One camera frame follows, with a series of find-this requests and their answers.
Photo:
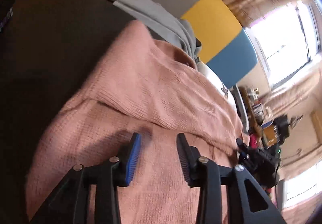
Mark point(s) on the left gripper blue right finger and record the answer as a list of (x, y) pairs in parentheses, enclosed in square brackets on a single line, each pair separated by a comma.
[(247, 201)]

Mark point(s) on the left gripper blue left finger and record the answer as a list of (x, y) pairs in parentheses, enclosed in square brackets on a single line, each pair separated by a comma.
[(68, 202)]

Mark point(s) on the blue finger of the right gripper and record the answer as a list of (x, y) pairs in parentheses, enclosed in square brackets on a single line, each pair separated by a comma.
[(242, 147), (243, 160)]

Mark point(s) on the pink knit sweater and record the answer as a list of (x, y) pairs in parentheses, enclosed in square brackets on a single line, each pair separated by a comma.
[(151, 87)]

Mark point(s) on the red garment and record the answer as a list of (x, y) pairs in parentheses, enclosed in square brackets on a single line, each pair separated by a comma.
[(253, 142)]

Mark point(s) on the black monitor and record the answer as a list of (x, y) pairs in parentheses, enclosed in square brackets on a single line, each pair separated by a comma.
[(282, 125)]

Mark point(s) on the middle patterned curtain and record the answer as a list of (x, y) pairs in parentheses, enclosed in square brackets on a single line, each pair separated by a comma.
[(297, 89)]

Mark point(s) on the white printed pillow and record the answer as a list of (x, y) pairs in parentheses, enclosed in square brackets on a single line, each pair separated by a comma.
[(218, 84)]

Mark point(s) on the grey yellow blue chair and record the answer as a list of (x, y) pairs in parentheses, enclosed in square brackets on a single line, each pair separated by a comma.
[(226, 49)]

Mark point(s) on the grey cardigan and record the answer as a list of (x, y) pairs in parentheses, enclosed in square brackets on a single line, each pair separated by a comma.
[(177, 32)]

